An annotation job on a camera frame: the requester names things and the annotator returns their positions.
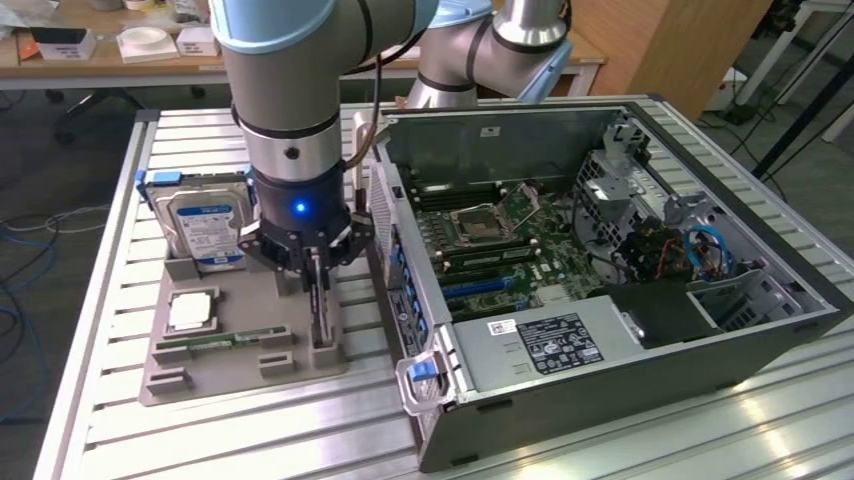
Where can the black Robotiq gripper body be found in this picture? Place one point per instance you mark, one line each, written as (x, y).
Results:
(300, 210)

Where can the black graphics card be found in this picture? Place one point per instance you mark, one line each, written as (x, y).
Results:
(321, 320)

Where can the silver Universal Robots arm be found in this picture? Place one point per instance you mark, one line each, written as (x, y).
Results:
(287, 115)

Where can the gray parts rack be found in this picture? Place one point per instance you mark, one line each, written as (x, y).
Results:
(267, 320)

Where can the hard disk with blue carrier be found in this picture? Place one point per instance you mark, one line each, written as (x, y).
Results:
(203, 225)

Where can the CPU socket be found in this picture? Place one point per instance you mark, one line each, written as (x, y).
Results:
(480, 225)

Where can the silver CPU chip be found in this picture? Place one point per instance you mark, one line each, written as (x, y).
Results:
(188, 311)

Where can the green RAM stick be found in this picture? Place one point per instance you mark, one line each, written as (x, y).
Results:
(213, 340)

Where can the blue expansion slot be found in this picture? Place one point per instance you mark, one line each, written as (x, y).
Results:
(470, 289)

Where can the installed RAM stick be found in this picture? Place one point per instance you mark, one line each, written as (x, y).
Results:
(494, 258)

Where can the metal socket cover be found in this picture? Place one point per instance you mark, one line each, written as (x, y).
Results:
(523, 202)

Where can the green motherboard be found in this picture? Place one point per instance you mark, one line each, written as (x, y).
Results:
(554, 270)

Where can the gray power supply unit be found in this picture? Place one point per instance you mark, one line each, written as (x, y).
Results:
(494, 367)

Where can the black office chair base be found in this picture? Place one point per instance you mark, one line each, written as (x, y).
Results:
(87, 102)

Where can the white box with round bowl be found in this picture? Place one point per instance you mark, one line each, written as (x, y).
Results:
(147, 50)

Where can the wooden desk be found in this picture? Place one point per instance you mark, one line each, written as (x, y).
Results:
(100, 67)

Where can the white box with black top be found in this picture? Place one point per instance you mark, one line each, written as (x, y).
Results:
(63, 50)

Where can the black plastic shroud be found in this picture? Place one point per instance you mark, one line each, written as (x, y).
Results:
(660, 312)

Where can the open PC case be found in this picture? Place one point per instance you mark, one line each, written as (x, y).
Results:
(600, 410)

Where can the orange card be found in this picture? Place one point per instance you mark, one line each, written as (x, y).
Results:
(28, 50)

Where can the clear plastic bag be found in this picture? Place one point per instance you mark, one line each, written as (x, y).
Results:
(27, 15)

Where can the wooden cabinet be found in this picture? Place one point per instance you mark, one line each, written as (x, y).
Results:
(680, 50)

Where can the gray metal disk bay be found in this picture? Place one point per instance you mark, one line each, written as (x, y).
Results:
(754, 300)

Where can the black slanted stand pole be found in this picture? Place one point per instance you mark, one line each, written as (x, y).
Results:
(800, 105)

